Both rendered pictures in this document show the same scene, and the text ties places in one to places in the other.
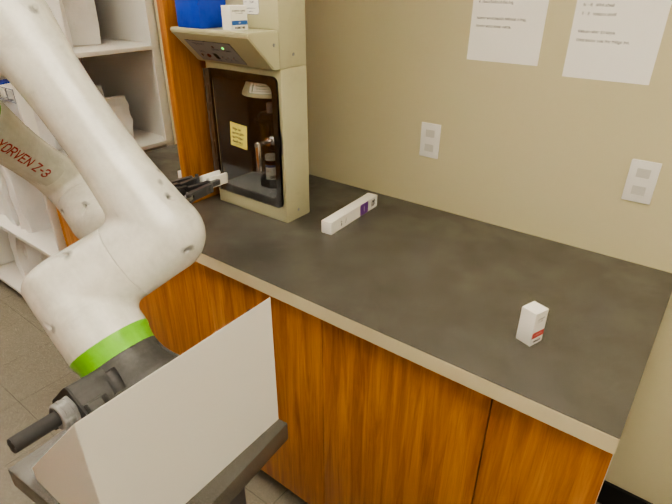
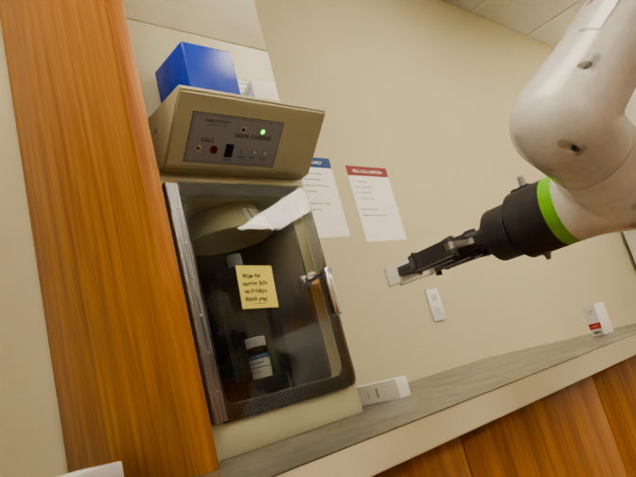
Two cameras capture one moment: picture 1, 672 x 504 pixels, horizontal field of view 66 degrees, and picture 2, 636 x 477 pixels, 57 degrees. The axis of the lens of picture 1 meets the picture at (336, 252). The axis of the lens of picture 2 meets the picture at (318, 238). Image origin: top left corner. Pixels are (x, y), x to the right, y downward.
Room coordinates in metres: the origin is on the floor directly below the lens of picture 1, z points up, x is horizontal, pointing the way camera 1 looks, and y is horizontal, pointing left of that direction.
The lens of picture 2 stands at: (1.33, 1.28, 1.02)
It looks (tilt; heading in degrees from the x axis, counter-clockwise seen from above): 13 degrees up; 278
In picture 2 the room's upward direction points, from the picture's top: 15 degrees counter-clockwise
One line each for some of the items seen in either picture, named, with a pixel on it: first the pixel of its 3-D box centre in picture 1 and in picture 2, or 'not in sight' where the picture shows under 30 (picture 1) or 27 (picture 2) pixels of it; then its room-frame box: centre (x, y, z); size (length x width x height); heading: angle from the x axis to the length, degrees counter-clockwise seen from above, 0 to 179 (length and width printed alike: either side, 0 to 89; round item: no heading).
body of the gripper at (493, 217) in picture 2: not in sight; (490, 238); (1.22, 0.43, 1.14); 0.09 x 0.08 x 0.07; 142
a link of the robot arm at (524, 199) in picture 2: not in sight; (536, 216); (1.16, 0.48, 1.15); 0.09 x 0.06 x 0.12; 52
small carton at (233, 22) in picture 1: (234, 17); (261, 101); (1.52, 0.28, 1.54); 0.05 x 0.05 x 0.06; 40
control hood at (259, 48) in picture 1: (224, 47); (247, 137); (1.55, 0.32, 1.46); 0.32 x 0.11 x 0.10; 53
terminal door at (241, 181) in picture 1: (244, 138); (266, 289); (1.59, 0.29, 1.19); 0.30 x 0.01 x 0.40; 52
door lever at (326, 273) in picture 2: (262, 154); (325, 291); (1.50, 0.22, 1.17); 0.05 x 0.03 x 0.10; 142
